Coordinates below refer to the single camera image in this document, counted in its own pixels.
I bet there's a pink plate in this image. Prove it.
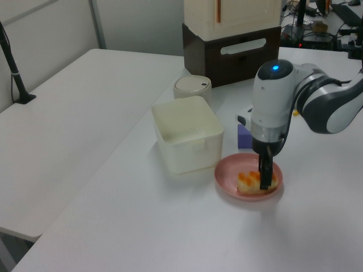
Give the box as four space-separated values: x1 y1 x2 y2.
214 152 284 202

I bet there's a black camera stand pole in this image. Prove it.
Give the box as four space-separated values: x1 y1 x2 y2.
0 21 37 105

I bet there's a purple cube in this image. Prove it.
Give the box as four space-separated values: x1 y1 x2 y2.
237 123 255 150

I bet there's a small round lidded bin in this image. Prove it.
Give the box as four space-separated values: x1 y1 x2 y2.
173 75 213 107

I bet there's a black keyboard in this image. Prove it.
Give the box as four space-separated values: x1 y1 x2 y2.
330 3 363 27

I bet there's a grey partition post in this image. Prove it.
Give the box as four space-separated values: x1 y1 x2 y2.
88 0 107 49

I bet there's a black box with red light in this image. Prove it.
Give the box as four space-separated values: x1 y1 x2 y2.
299 33 335 50

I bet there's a black table clamp mount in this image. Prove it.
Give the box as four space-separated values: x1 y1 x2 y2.
341 25 363 60

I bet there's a black monitor stand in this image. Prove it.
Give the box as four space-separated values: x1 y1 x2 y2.
294 0 313 28

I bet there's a cream square plastic container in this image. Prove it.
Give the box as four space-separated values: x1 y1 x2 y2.
151 95 225 175

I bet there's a small brown cardboard object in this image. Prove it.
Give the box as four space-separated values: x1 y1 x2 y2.
311 21 329 32

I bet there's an orange topped bread slice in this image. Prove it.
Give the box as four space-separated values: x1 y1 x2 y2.
237 170 278 197

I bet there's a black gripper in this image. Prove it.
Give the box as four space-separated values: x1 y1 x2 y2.
251 135 282 191

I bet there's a dark brown drawer box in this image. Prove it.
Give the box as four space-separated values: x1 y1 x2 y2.
181 23 281 88

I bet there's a cream cabinet with orange handle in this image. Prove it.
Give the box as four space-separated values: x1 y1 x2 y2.
183 0 283 40

